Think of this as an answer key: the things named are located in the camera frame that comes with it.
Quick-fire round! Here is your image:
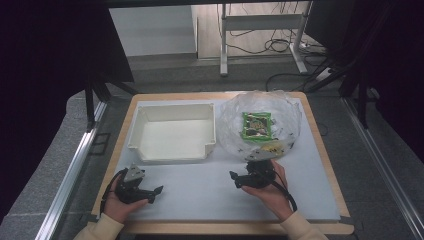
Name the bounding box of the person's right hand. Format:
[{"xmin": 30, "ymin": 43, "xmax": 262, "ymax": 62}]
[{"xmin": 241, "ymin": 159, "xmax": 295, "ymax": 223}]

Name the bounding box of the dark curtain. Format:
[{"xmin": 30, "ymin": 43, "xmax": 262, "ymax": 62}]
[
  {"xmin": 304, "ymin": 0, "xmax": 424, "ymax": 165},
  {"xmin": 0, "ymin": 0, "xmax": 135, "ymax": 224}
]

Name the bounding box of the white desk frame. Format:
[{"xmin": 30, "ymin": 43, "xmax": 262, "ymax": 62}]
[{"xmin": 218, "ymin": 1, "xmax": 315, "ymax": 78}]

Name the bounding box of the white panel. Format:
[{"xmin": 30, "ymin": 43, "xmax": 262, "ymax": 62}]
[{"xmin": 108, "ymin": 4, "xmax": 198, "ymax": 58}]

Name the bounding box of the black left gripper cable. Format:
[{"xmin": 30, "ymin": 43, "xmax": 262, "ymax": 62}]
[{"xmin": 99, "ymin": 168, "xmax": 129, "ymax": 216}]

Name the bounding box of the white table mat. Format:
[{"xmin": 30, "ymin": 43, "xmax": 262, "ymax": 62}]
[{"xmin": 114, "ymin": 98, "xmax": 342, "ymax": 223}]

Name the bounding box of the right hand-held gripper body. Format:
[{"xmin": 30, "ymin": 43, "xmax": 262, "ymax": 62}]
[{"xmin": 244, "ymin": 148, "xmax": 285, "ymax": 190}]

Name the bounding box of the person's left hand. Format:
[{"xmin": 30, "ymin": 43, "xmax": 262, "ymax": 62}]
[{"xmin": 103, "ymin": 181, "xmax": 150, "ymax": 224}]

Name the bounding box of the white plastic bin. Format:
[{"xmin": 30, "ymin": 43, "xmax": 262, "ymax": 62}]
[{"xmin": 127, "ymin": 102, "xmax": 218, "ymax": 165}]

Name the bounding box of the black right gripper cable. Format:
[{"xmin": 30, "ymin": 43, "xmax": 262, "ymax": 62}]
[{"xmin": 270, "ymin": 169, "xmax": 299, "ymax": 213}]

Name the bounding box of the black floor cable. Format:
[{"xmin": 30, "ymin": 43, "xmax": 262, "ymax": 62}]
[{"xmin": 265, "ymin": 71, "xmax": 323, "ymax": 93}]

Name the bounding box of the bundle of floor cables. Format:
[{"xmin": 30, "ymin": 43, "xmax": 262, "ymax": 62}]
[{"xmin": 225, "ymin": 3, "xmax": 303, "ymax": 55}]

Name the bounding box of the yellow packet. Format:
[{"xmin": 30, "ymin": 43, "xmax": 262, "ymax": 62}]
[{"xmin": 258, "ymin": 141, "xmax": 286, "ymax": 158}]

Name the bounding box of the aluminium rail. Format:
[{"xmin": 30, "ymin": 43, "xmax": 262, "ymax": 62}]
[
  {"xmin": 34, "ymin": 101, "xmax": 108, "ymax": 240},
  {"xmin": 342, "ymin": 96, "xmax": 424, "ymax": 240}
]

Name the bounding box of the white power strip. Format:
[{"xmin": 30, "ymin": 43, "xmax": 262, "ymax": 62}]
[{"xmin": 314, "ymin": 67, "xmax": 333, "ymax": 82}]

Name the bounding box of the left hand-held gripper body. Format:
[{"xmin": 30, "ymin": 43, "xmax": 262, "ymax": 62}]
[{"xmin": 114, "ymin": 163, "xmax": 152, "ymax": 205}]

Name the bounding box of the wooden table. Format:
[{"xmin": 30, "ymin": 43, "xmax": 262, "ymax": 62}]
[{"xmin": 91, "ymin": 91, "xmax": 355, "ymax": 236}]

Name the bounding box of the black metal stand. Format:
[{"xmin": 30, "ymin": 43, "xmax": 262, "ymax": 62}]
[{"xmin": 84, "ymin": 73, "xmax": 138, "ymax": 133}]

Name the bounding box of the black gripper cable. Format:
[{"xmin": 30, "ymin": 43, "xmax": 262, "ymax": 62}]
[
  {"xmin": 99, "ymin": 168, "xmax": 129, "ymax": 216},
  {"xmin": 270, "ymin": 169, "xmax": 299, "ymax": 213}
]

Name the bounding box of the clear plastic bag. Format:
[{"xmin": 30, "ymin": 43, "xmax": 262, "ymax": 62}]
[{"xmin": 215, "ymin": 89, "xmax": 304, "ymax": 163}]

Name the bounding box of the green snack packet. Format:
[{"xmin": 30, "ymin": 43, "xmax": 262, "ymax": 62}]
[{"xmin": 241, "ymin": 111, "xmax": 275, "ymax": 143}]

